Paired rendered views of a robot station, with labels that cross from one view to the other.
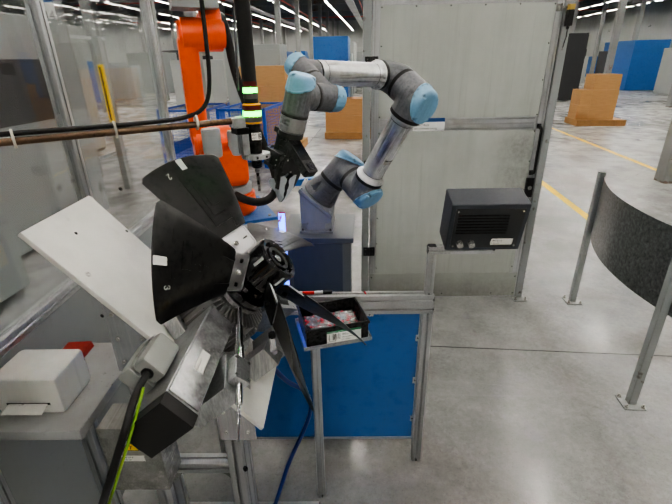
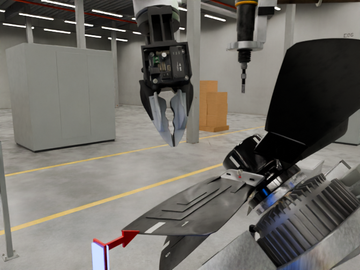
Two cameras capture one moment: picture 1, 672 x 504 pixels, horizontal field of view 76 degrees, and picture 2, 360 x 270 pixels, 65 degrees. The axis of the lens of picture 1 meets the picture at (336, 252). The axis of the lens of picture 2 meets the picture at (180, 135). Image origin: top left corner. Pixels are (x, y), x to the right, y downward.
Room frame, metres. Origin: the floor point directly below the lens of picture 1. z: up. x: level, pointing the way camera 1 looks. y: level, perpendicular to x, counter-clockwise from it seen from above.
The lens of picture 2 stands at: (1.59, 0.46, 1.38)
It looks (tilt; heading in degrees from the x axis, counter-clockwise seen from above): 10 degrees down; 220
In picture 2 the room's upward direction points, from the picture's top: straight up
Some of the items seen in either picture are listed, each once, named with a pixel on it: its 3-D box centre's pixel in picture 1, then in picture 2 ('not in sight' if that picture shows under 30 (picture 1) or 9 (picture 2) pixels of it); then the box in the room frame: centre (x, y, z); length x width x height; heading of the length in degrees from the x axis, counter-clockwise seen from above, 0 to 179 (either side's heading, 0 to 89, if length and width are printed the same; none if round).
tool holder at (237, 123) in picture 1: (250, 137); (250, 24); (1.06, 0.20, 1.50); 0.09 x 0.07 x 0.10; 124
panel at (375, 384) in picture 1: (317, 380); not in sight; (1.42, 0.09, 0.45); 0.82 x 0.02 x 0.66; 89
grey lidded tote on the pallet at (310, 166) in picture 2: not in sight; (300, 173); (-1.97, -0.54, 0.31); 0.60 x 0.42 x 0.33; 1
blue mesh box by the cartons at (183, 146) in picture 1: (198, 133); not in sight; (8.02, 2.45, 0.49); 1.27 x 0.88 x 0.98; 174
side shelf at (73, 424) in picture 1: (74, 385); not in sight; (0.96, 0.74, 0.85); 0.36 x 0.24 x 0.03; 179
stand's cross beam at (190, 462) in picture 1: (203, 463); not in sight; (0.93, 0.41, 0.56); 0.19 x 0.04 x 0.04; 89
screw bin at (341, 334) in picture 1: (332, 321); not in sight; (1.26, 0.02, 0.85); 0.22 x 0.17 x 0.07; 104
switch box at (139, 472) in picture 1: (141, 446); not in sight; (0.85, 0.53, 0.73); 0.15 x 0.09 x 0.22; 89
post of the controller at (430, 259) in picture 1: (430, 269); not in sight; (1.42, -0.34, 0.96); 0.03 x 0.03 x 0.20; 89
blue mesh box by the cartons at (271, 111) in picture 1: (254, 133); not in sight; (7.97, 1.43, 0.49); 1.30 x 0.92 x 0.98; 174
